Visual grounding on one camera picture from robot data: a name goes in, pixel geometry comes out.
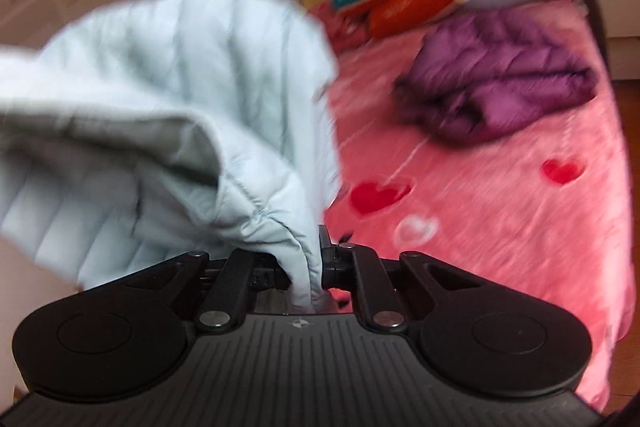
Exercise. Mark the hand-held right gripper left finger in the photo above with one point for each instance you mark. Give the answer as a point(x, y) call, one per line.
point(235, 277)

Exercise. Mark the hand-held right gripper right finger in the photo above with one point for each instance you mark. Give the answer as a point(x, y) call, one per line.
point(367, 287)

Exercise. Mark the light blue down jacket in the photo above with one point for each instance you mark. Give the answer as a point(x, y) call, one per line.
point(175, 82)

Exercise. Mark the purple down jacket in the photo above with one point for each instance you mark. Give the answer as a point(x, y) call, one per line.
point(500, 77)

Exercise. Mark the pink printed pillow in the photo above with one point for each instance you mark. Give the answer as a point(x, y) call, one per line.
point(340, 27)

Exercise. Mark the white nightstand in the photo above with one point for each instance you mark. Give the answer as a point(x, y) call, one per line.
point(620, 27)

